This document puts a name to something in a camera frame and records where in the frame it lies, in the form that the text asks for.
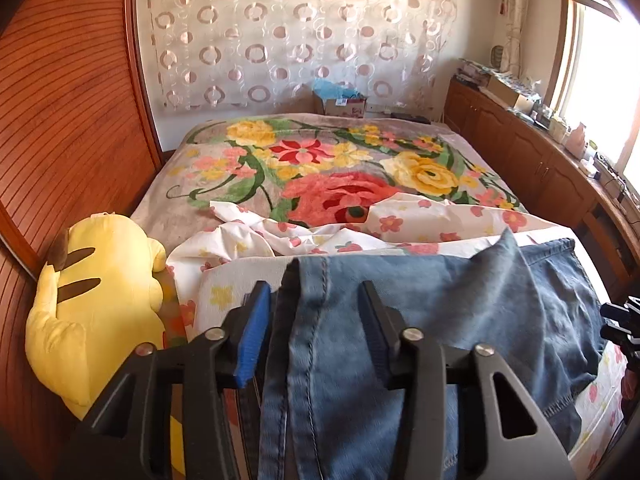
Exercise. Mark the wooden-framed window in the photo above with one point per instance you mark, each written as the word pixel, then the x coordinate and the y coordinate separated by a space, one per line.
pixel 600 85

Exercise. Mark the flat black device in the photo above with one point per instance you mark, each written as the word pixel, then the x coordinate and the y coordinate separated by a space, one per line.
pixel 410 118

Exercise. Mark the flat cardboard box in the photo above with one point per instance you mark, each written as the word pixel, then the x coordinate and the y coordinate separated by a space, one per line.
pixel 510 91

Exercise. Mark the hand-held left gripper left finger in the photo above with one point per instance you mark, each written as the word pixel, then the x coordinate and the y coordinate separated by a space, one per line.
pixel 252 342

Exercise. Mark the yellow plush toy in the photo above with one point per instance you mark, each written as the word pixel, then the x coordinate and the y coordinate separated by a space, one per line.
pixel 100 320

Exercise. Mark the sheer circle-patterned curtain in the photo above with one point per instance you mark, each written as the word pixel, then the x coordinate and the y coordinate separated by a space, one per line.
pixel 300 30

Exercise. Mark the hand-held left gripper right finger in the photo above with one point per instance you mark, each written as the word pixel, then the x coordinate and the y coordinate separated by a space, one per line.
pixel 379 340

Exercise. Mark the cardboard box with blue bag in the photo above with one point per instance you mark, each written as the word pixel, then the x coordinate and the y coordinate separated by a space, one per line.
pixel 340 102

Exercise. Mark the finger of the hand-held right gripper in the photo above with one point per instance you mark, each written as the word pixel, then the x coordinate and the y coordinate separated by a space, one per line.
pixel 625 340
pixel 622 312

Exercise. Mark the white flower-print sheet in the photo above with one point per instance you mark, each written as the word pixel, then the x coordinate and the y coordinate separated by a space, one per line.
pixel 440 220

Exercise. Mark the cream patterned side curtain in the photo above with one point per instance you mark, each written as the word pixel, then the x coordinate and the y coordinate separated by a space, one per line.
pixel 512 15

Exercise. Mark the floral blanket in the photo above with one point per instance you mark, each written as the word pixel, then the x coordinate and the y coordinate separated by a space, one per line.
pixel 320 170

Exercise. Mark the pale pink bottle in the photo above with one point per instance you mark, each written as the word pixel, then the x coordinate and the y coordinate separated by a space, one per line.
pixel 577 140

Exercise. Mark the long wooden cabinet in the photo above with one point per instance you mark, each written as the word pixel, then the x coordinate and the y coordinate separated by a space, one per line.
pixel 520 145

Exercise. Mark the blue denim pants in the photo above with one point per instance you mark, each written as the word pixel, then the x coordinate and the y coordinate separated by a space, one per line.
pixel 500 310

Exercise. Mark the wooden louvered wardrobe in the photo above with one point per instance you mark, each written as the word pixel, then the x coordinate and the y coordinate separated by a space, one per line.
pixel 60 110

